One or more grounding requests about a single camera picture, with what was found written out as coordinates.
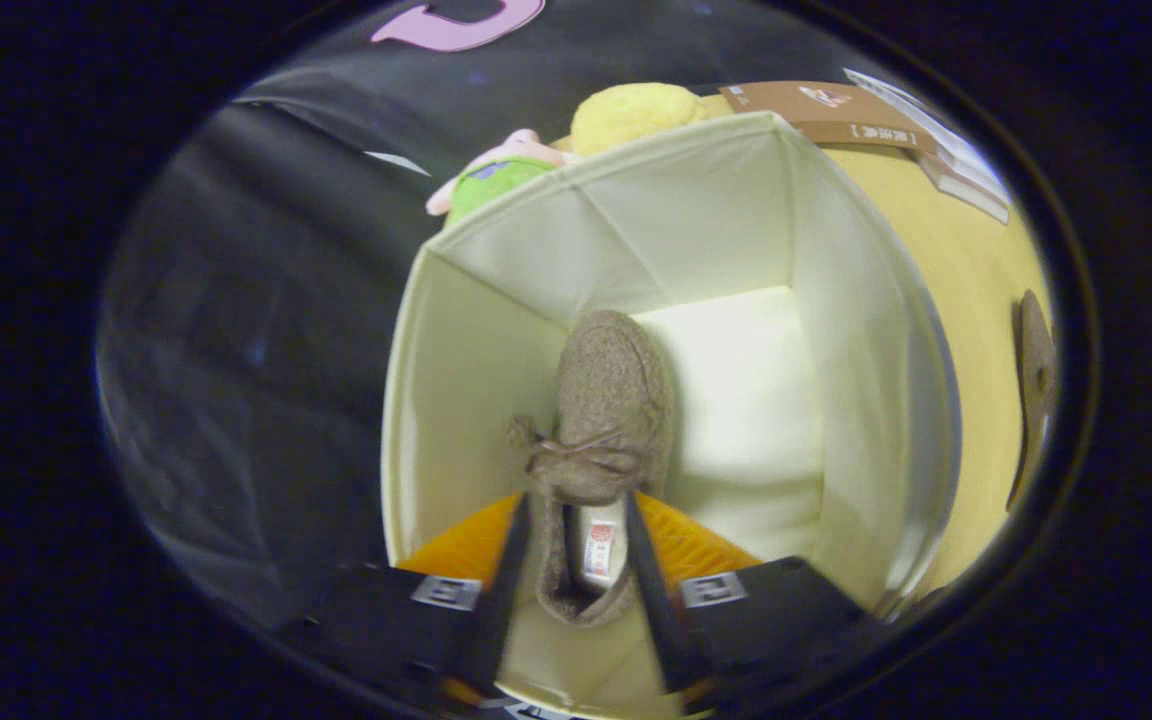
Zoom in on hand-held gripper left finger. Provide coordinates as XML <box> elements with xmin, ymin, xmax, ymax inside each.
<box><xmin>281</xmin><ymin>490</ymin><xmax>534</xmax><ymax>706</ymax></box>

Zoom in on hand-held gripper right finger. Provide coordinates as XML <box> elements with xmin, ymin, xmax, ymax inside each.
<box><xmin>624</xmin><ymin>490</ymin><xmax>887</xmax><ymax>716</ymax></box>

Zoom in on beige fabric storage box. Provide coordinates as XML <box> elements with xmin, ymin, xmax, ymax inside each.
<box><xmin>381</xmin><ymin>110</ymin><xmax>964</xmax><ymax>716</ymax></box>

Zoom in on brown fuzzy slipper shoe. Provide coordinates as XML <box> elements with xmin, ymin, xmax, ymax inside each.
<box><xmin>506</xmin><ymin>308</ymin><xmax>677</xmax><ymax>629</ymax></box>
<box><xmin>1006</xmin><ymin>290</ymin><xmax>1059</xmax><ymax>513</ymax></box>

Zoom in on black backdrop cloth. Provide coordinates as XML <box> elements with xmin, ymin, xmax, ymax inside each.
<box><xmin>96</xmin><ymin>0</ymin><xmax>837</xmax><ymax>641</ymax></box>

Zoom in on pink and green plush toy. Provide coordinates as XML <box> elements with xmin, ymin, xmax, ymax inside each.
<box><xmin>424</xmin><ymin>128</ymin><xmax>577</xmax><ymax>229</ymax></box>

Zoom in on yellow plush ball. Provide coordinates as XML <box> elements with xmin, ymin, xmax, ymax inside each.
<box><xmin>569</xmin><ymin>82</ymin><xmax>712</xmax><ymax>158</ymax></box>

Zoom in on brown cover book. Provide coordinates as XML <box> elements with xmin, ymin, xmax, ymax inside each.
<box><xmin>718</xmin><ymin>80</ymin><xmax>940</xmax><ymax>156</ymax></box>

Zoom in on reddish brown book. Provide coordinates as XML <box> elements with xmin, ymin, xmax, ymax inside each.
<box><xmin>916</xmin><ymin>152</ymin><xmax>1010</xmax><ymax>225</ymax></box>

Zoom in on white portrait cover book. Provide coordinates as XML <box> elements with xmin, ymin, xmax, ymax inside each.
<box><xmin>843</xmin><ymin>67</ymin><xmax>1012</xmax><ymax>206</ymax></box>

